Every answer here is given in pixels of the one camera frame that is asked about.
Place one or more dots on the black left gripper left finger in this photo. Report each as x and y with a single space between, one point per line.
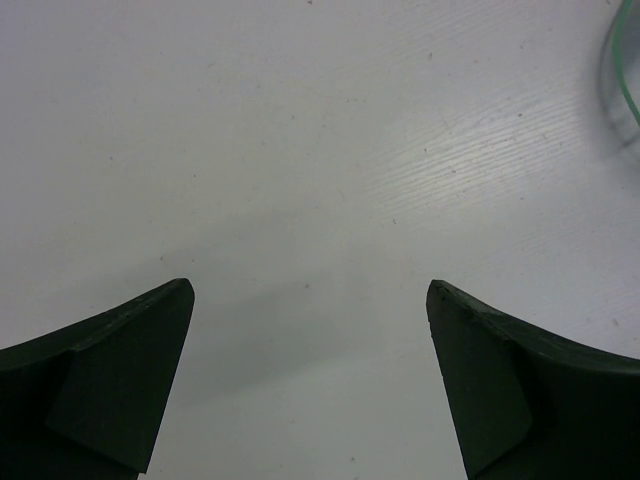
87 401

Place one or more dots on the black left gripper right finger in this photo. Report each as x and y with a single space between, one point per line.
527 403

